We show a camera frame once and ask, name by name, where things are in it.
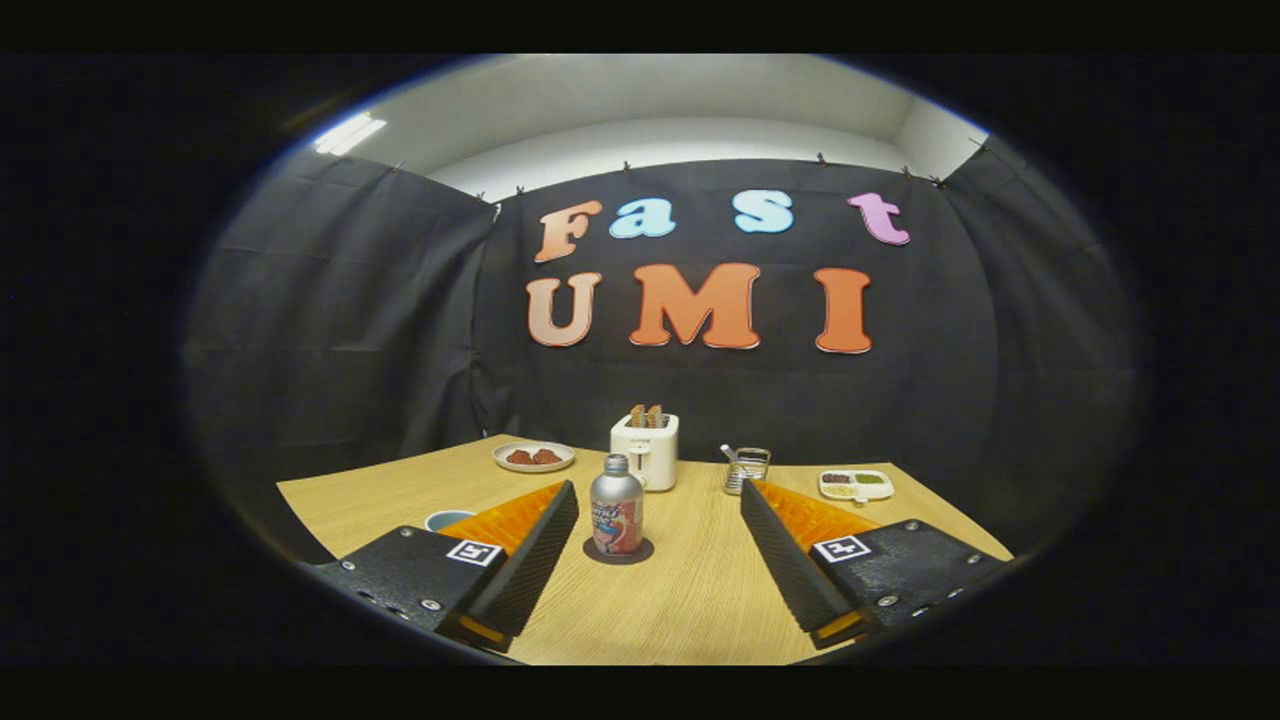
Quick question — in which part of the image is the white divided dish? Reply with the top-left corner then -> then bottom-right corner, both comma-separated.
818,469 -> 895,504

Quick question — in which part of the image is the wire mesh basket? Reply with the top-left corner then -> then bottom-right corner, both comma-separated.
720,444 -> 772,496

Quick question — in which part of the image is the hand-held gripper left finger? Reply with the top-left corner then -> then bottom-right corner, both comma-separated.
318,480 -> 581,654

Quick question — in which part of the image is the ceiling light strip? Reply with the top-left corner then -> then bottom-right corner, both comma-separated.
313,112 -> 388,157

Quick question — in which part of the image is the white toaster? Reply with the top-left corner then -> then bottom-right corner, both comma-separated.
610,412 -> 680,492

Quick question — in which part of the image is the wooden table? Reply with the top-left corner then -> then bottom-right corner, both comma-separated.
277,433 -> 1014,666

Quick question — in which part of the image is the silver juice bottle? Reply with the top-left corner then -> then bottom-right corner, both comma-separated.
589,453 -> 645,557

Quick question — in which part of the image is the dark brown round coaster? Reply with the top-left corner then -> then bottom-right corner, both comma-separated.
583,536 -> 655,566

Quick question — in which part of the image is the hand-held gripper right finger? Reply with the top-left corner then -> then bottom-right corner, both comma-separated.
738,477 -> 1008,651

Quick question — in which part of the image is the white round plate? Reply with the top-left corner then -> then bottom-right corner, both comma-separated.
492,441 -> 577,474

